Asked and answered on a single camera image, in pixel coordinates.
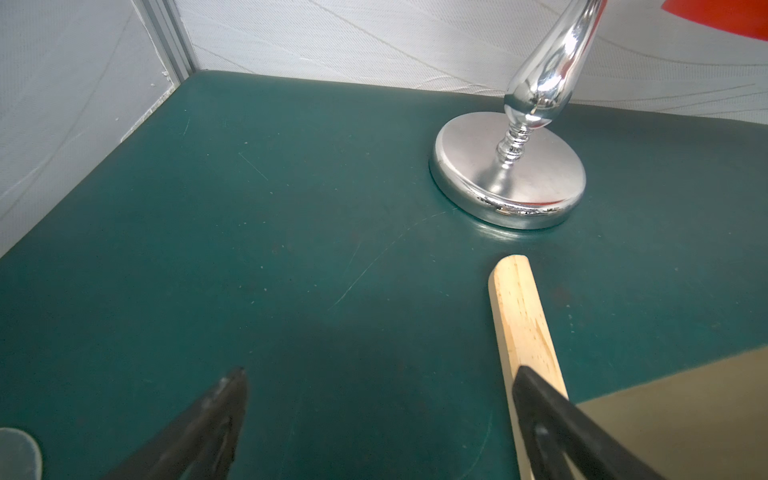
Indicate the red plastic wine glass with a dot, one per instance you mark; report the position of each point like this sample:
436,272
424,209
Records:
747,18

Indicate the wooden string rack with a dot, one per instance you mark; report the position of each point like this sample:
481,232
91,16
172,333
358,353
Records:
523,337

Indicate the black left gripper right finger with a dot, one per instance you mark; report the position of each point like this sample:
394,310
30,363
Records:
558,436

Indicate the white postcard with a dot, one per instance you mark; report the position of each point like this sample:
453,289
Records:
709,422

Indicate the clear drinking glass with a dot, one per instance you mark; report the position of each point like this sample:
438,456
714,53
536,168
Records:
21,457

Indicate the chrome hook stand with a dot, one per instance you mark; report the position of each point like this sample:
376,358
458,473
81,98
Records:
507,168

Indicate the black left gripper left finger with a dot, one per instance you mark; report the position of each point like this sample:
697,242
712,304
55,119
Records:
200,443

